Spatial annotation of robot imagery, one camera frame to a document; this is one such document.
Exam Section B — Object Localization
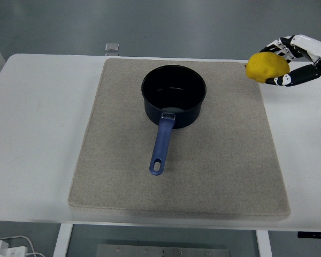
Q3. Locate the blue pot with handle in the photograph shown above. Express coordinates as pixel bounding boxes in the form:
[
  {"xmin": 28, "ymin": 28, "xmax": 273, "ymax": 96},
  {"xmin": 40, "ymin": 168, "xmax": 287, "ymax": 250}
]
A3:
[{"xmin": 141, "ymin": 64, "xmax": 208, "ymax": 176}]

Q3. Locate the white cable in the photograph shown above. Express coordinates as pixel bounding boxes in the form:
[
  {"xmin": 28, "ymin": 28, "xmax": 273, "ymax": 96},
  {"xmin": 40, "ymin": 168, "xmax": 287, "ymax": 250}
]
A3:
[{"xmin": 0, "ymin": 235, "xmax": 47, "ymax": 257}]

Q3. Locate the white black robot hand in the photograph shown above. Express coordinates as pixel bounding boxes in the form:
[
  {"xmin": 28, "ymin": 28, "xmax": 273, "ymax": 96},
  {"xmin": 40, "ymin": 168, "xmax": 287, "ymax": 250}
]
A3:
[{"xmin": 259, "ymin": 34, "xmax": 321, "ymax": 88}]

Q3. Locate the white power strip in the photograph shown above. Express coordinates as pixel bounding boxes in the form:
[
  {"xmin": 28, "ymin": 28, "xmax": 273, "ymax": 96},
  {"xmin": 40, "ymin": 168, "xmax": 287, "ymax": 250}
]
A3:
[{"xmin": 0, "ymin": 239, "xmax": 28, "ymax": 257}]

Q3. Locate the yellow potato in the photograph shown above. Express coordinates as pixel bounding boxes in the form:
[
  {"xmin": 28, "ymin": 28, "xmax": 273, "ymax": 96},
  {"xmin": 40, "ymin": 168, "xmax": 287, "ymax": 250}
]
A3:
[{"xmin": 245, "ymin": 51, "xmax": 291, "ymax": 83}]

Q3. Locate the white table leg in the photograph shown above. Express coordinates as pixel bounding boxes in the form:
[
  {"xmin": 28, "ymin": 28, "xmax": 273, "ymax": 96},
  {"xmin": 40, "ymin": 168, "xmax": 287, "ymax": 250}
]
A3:
[
  {"xmin": 256, "ymin": 230, "xmax": 273, "ymax": 257},
  {"xmin": 52, "ymin": 223, "xmax": 73, "ymax": 257}
]

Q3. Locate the beige rectangular mat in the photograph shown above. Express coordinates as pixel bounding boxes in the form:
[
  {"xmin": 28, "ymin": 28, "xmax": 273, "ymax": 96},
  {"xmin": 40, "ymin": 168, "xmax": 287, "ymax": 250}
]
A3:
[{"xmin": 68, "ymin": 58, "xmax": 292, "ymax": 221}]

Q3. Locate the black table control panel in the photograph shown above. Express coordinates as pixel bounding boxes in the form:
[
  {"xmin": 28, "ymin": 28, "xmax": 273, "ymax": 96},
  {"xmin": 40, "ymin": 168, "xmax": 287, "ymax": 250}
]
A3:
[{"xmin": 297, "ymin": 231, "xmax": 321, "ymax": 239}]

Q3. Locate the small clear plastic block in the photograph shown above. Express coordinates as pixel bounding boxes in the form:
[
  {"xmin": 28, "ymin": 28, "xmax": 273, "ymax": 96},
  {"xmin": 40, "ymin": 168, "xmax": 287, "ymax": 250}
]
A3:
[{"xmin": 105, "ymin": 42, "xmax": 120, "ymax": 56}]

